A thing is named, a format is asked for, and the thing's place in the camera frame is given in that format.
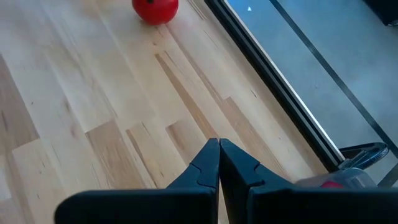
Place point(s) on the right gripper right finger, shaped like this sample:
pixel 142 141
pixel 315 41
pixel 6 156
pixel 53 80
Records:
pixel 267 205

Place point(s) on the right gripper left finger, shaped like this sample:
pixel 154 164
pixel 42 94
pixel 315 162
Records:
pixel 186 205

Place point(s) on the gray translucent plastic basket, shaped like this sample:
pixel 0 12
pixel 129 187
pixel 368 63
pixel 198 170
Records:
pixel 357 179

